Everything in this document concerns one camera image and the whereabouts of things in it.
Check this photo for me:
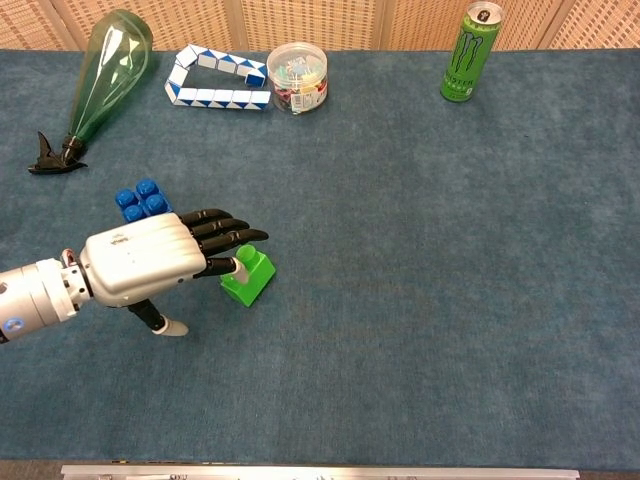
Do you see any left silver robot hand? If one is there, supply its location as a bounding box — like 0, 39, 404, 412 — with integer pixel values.
78, 208, 270, 337

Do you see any green toy brick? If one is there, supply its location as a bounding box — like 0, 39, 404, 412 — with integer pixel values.
219, 244, 277, 309

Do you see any blue toy brick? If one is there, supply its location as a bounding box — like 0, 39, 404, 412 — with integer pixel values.
114, 178, 174, 224

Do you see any black plastic bottle nozzle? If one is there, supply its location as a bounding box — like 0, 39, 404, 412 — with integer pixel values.
27, 130, 89, 175

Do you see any blue white snake puzzle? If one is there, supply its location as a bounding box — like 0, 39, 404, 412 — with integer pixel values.
163, 43, 273, 111

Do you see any clear round tub of pins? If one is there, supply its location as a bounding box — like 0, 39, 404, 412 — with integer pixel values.
266, 42, 330, 116

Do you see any wicker folding screen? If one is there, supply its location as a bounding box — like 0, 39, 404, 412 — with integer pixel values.
0, 0, 640, 51

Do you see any green Monster energy can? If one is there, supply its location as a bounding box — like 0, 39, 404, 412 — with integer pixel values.
439, 0, 504, 104

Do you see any aluminium table edge rail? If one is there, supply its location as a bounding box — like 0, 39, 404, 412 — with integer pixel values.
60, 463, 581, 480

